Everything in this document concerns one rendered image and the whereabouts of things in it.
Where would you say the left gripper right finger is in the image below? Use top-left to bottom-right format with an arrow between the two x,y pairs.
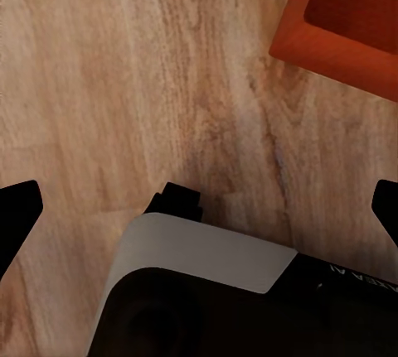
371,179 -> 398,247

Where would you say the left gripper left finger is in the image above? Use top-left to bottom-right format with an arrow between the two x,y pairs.
0,180 -> 43,280

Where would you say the storage box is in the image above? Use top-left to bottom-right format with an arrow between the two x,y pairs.
269,0 -> 398,103

